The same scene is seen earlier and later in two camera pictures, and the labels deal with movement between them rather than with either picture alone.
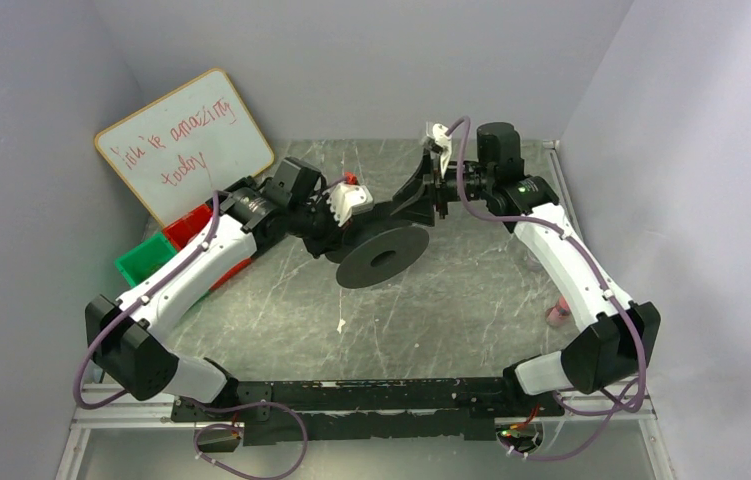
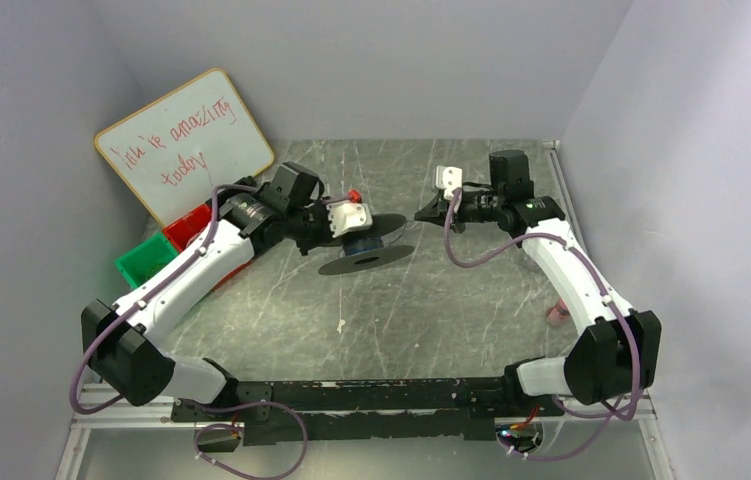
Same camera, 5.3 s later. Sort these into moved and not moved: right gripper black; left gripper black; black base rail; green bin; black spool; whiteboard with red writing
Moved: right gripper black; black spool
Not moved: whiteboard with red writing; black base rail; green bin; left gripper black
